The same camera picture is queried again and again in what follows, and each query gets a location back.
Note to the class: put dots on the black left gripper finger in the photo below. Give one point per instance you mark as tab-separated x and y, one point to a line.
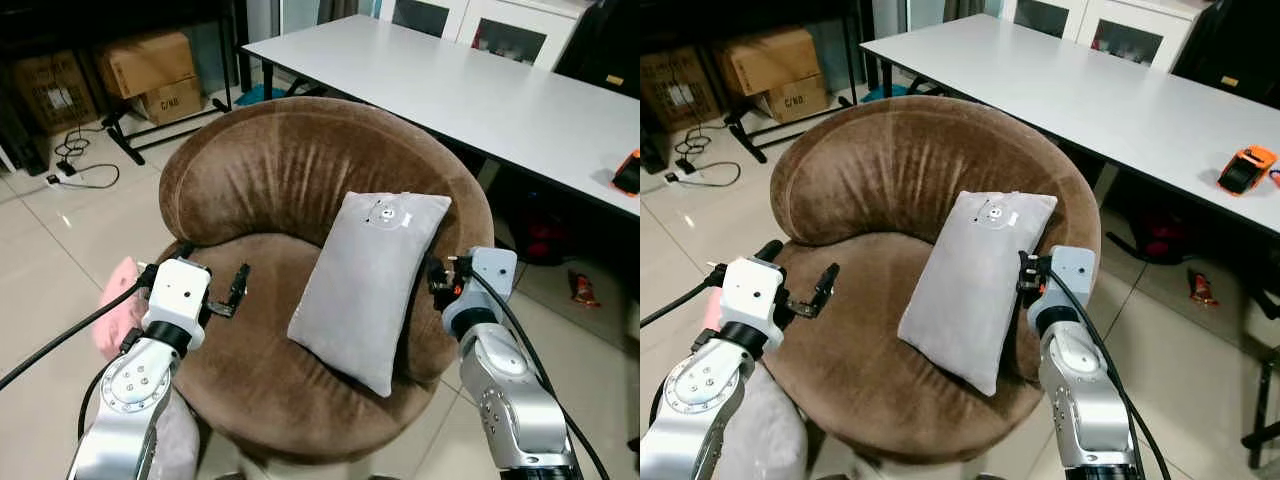
239	285
186	251
829	285
769	251

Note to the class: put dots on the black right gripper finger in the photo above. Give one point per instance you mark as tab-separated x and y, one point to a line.
436	275
1024	272

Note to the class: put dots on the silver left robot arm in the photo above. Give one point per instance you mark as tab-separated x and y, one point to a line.
125	400
695	400

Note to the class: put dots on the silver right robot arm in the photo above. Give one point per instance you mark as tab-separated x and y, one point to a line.
1085	390
510	390

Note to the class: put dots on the grey rectangular pillow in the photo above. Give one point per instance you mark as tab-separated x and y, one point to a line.
970	290
360	290

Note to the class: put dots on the pink soft pillow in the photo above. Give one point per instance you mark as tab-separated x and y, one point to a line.
120	315
711	312

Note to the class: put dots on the brown round velvet sofa chair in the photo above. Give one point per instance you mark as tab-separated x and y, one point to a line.
880	165
270	170

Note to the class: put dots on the red and black bag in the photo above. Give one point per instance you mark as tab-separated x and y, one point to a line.
542	238
1165	238

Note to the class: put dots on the grey fabric cushion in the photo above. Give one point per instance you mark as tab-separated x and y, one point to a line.
765	430
178	440

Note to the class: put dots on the red snack bag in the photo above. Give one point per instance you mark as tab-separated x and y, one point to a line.
1203	288
585	290

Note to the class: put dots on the small lettered cardboard box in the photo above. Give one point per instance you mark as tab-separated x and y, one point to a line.
795	99
170	102

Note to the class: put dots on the orange and black device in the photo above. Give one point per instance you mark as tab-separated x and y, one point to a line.
1246	170
628	172

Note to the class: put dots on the teal object under table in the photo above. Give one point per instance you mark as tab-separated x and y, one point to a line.
262	94
883	92

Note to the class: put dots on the long white table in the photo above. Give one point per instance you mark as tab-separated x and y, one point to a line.
450	85
1080	90

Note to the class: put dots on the dark printed cardboard box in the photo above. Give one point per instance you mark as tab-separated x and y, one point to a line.
678	88
55	92

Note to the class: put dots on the large plain cardboard box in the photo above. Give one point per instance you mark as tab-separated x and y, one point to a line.
145	62
768	58

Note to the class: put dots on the white glass-door cabinet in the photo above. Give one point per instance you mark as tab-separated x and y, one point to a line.
500	35
1120	35

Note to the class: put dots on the black chair base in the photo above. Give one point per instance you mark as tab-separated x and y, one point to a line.
1262	420

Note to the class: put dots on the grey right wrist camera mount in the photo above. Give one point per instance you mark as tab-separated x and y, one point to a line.
492	272
1070	272

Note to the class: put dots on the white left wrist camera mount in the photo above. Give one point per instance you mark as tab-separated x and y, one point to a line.
178	295
750	295

